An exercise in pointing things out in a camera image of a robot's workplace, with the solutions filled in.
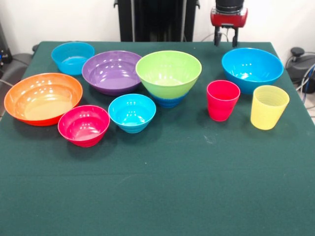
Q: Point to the dark equipment unit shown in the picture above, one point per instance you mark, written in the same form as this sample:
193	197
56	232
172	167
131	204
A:
4	54

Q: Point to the small cyan bowl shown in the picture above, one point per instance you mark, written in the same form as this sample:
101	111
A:
132	113

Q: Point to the translucent blue bowl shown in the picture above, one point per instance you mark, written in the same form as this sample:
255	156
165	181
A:
70	57

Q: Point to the yellow cup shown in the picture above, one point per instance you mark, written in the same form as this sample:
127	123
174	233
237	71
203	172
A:
269	110

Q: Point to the large blue bowl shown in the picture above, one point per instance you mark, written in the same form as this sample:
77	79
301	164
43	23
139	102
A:
252	66

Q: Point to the small dark blue bowl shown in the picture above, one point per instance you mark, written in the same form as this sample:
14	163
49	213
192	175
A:
168	102

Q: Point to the pink cup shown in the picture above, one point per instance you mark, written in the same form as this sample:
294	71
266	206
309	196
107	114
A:
222	105

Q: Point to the purple bowl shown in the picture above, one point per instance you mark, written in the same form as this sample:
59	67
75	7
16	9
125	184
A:
110	73

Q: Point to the orange bowl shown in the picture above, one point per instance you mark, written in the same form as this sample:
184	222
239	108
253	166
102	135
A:
41	98

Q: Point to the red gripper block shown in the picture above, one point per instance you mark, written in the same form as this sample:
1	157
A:
229	20

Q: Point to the dark green table cloth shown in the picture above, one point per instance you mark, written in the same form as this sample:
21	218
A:
157	184

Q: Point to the green bowl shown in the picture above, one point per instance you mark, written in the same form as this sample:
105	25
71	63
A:
168	71

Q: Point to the grey round floor base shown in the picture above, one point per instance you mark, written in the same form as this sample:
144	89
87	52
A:
17	61
302	64

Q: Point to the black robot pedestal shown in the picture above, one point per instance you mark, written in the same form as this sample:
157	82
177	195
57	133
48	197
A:
157	19

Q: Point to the pink bowl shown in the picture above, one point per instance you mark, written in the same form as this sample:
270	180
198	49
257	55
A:
83	125

